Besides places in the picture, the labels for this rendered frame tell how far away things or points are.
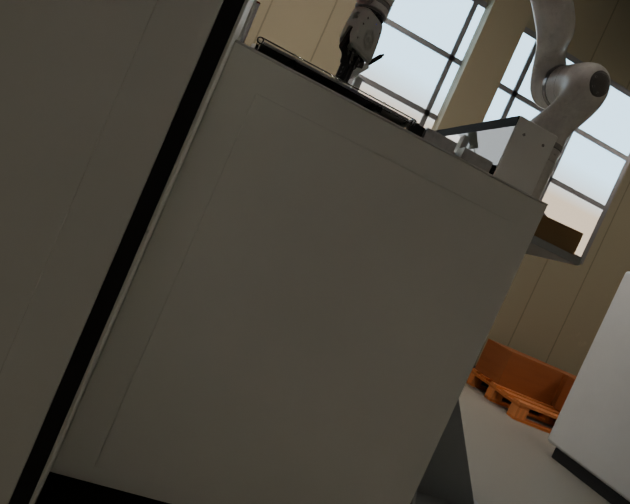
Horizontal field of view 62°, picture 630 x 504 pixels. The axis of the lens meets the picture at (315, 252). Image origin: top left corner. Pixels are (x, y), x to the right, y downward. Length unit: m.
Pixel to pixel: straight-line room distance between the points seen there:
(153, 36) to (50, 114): 0.14
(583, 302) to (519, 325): 0.61
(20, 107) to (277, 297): 0.46
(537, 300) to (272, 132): 4.02
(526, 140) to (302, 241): 0.49
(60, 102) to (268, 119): 0.33
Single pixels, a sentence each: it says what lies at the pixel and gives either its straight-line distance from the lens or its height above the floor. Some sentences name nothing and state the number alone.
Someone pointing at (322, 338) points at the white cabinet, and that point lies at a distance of 0.92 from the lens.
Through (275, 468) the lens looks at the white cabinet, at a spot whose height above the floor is 0.19.
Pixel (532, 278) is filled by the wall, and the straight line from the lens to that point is 4.65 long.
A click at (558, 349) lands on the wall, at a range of 4.96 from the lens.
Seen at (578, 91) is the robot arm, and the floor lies 1.21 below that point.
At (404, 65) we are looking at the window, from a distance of 4.10.
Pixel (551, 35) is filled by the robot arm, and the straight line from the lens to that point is 1.65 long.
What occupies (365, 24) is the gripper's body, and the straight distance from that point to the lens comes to 1.36.
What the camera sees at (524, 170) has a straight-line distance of 1.11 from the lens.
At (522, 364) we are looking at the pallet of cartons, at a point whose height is 0.32.
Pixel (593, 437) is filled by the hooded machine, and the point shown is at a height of 0.22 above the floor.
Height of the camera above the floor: 0.60
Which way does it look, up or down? 2 degrees down
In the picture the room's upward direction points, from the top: 24 degrees clockwise
